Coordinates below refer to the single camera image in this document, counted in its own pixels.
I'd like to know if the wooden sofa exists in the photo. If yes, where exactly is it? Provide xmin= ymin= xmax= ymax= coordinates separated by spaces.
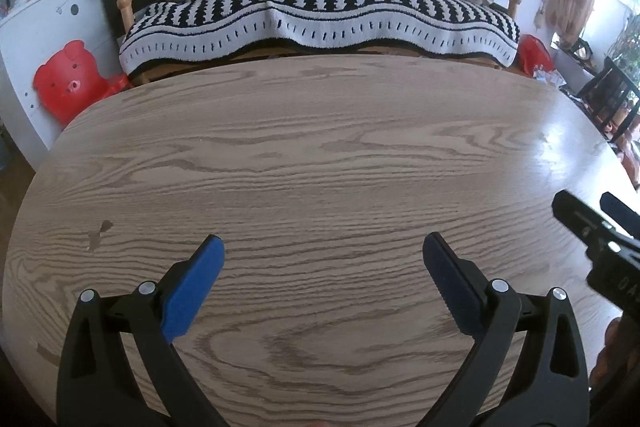
xmin=116 ymin=0 xmax=523 ymax=86

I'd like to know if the red bear stool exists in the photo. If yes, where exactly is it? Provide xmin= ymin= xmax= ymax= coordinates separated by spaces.
xmin=33 ymin=40 xmax=134 ymax=128

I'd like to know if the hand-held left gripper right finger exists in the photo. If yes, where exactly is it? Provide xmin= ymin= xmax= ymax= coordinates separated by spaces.
xmin=422 ymin=232 xmax=592 ymax=427

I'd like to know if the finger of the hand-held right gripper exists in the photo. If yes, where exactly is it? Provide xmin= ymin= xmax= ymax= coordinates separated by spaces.
xmin=600 ymin=192 xmax=640 ymax=242
xmin=551 ymin=190 xmax=617 ymax=254

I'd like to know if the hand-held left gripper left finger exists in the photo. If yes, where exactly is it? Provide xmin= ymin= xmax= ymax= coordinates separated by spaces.
xmin=56 ymin=234 xmax=226 ymax=427

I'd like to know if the black chair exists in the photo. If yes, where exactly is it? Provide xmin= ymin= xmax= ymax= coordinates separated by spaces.
xmin=575 ymin=56 xmax=640 ymax=144

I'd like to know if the green plant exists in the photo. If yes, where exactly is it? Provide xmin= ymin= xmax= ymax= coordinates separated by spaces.
xmin=611 ymin=13 xmax=640 ymax=75

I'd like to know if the red bag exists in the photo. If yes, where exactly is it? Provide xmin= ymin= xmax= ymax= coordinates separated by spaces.
xmin=517 ymin=34 xmax=556 ymax=76

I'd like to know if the person's right hand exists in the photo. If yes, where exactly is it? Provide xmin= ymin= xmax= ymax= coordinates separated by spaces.
xmin=589 ymin=319 xmax=630 ymax=392

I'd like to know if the white cabinet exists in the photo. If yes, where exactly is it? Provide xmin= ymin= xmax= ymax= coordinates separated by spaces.
xmin=0 ymin=0 xmax=127 ymax=168

